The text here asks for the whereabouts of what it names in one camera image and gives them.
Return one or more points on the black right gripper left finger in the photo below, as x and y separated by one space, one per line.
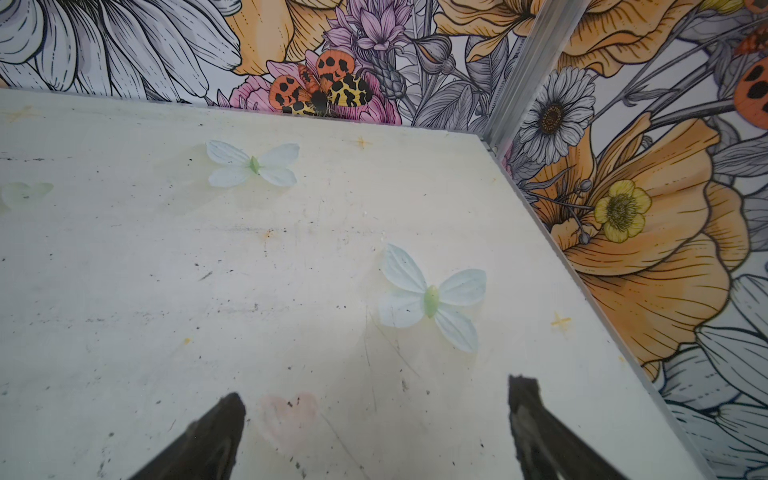
206 450

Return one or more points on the aluminium corner post right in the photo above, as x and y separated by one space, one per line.
539 55

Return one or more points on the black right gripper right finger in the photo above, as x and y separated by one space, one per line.
545 447

